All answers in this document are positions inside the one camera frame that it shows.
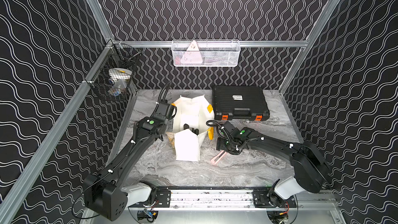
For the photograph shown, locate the white tote bag yellow handles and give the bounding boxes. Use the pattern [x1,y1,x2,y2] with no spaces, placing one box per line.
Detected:
[166,95,215,162]

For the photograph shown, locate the black wire mesh basket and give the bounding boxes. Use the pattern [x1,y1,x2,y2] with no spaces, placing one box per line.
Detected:
[89,44,143,102]

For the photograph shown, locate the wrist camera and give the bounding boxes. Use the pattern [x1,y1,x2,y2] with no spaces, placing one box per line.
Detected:
[153,102,177,121]
[221,121,239,136]

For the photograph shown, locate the large black yellow utility knife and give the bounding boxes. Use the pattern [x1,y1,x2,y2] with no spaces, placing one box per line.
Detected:
[191,128,199,135]

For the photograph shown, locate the pink utility knife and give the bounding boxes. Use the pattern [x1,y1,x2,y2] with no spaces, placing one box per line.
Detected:
[210,150,227,166]

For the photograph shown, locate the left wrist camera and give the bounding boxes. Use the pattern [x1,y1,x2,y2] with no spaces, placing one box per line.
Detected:
[153,102,177,121]

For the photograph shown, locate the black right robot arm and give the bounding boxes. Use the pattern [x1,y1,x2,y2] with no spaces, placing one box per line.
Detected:
[217,127,330,200]

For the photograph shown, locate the clear wall basket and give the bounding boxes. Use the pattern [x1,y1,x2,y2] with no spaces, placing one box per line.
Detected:
[171,39,241,67]

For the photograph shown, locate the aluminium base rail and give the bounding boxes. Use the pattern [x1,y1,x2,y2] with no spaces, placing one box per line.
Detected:
[88,188,336,211]

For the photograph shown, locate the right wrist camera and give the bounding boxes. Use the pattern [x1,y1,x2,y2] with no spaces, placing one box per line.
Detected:
[221,121,239,136]

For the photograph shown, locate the black plastic tool case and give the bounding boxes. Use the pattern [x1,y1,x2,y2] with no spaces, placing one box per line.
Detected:
[212,85,270,121]

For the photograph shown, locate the pink triangle card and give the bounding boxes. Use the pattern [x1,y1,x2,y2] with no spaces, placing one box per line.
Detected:
[180,40,203,66]

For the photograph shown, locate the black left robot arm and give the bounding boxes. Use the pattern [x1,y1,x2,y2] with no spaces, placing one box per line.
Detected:
[83,113,175,221]

